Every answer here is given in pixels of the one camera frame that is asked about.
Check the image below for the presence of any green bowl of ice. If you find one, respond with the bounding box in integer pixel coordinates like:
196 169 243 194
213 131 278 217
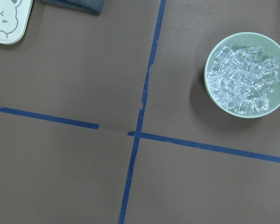
204 32 280 119

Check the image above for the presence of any cream bear tray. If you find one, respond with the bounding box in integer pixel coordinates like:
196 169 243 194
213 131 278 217
0 0 34 45

